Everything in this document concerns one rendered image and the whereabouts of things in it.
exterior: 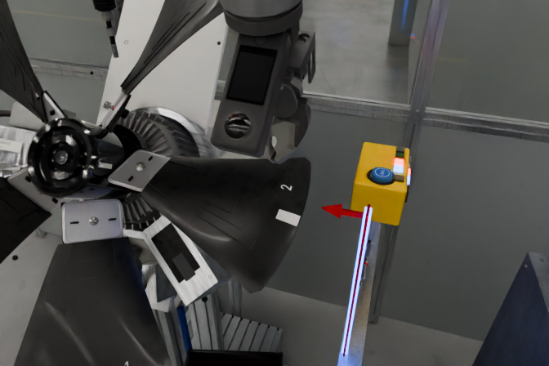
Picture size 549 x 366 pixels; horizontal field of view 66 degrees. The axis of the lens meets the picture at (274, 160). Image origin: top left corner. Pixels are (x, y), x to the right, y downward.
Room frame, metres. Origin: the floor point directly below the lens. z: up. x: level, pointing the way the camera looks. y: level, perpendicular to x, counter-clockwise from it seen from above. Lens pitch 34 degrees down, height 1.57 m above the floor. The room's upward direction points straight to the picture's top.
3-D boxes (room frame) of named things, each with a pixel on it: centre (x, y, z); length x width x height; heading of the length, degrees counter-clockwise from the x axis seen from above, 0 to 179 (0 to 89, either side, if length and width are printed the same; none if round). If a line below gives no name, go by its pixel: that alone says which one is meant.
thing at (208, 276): (0.54, 0.15, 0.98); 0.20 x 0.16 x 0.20; 163
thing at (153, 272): (0.54, 0.24, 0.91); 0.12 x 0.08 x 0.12; 163
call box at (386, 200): (0.71, -0.22, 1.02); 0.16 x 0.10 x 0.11; 163
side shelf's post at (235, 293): (1.09, 0.16, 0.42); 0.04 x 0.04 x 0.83; 73
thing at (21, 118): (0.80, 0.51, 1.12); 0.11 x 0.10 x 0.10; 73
